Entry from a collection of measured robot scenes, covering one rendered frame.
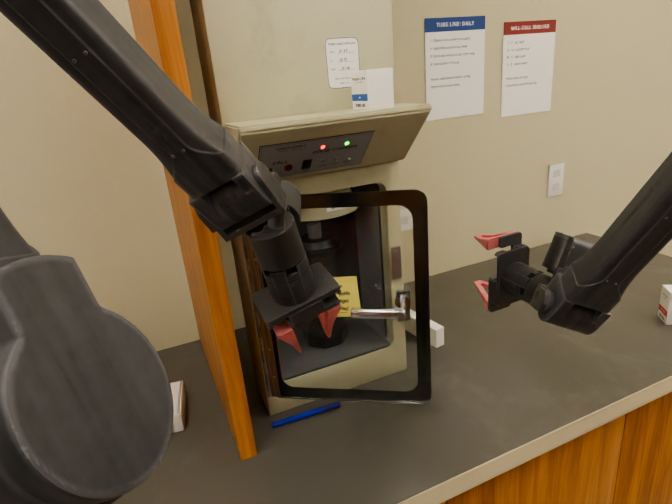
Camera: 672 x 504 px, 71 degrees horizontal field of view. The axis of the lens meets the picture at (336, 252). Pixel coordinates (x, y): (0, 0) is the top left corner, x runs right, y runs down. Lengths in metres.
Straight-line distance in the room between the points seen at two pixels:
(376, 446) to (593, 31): 1.51
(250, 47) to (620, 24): 1.46
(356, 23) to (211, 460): 0.80
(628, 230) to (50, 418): 0.60
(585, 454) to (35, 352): 1.07
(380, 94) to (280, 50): 0.17
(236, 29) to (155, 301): 0.75
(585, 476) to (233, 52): 1.06
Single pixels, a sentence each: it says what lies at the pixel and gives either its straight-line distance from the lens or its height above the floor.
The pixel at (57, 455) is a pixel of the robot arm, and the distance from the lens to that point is 0.20.
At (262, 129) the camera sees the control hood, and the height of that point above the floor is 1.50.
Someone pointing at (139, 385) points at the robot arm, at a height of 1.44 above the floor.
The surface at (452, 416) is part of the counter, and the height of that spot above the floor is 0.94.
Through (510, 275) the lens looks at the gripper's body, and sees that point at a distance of 0.84.
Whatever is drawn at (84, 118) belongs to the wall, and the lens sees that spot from 1.21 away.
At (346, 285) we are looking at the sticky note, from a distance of 0.80.
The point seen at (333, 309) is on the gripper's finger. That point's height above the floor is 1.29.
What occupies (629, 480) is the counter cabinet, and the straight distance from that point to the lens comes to 1.35.
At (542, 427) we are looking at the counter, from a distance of 0.98.
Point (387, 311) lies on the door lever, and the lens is 0.76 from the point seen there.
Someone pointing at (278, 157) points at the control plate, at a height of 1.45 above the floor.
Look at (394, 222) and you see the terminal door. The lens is 0.75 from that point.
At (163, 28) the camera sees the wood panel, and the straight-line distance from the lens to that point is 0.70.
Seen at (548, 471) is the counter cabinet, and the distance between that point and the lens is 1.09.
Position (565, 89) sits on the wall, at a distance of 1.83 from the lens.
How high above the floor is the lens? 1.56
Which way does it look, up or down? 20 degrees down
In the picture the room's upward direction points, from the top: 5 degrees counter-clockwise
